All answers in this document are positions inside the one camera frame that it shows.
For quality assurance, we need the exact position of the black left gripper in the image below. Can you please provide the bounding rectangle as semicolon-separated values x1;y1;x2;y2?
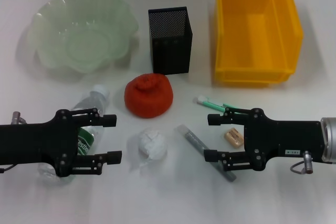
0;108;123;178

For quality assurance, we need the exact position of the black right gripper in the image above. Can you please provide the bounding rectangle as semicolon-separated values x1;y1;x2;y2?
203;108;325;172

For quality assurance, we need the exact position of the clear green-label water bottle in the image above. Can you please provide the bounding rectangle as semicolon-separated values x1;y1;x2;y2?
38;84;110;186

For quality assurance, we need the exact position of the white paper ball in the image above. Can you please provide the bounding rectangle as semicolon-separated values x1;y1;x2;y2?
138;127;169;167

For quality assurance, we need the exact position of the tan eraser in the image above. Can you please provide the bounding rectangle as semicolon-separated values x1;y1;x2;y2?
224;127;246;149

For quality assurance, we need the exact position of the grey marker pen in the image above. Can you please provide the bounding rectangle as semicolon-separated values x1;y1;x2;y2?
174;124;237;183

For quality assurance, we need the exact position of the black mesh pen holder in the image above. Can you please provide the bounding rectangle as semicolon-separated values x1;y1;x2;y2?
148;6;194;76

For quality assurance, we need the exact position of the pale green glass fruit plate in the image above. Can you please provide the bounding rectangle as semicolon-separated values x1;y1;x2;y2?
27;0;139;74

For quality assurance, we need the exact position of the yellow plastic bin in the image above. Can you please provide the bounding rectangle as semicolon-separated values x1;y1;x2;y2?
214;0;305;88

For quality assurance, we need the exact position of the left wrist cable with plug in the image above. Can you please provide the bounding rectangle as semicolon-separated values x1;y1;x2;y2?
0;110;28;174

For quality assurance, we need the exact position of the wrist cable with plug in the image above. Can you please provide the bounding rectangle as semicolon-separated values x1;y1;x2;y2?
0;110;28;174
290;150;314;175

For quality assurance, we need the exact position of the right wrist cable with plug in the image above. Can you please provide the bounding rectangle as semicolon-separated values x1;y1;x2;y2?
290;150;314;175

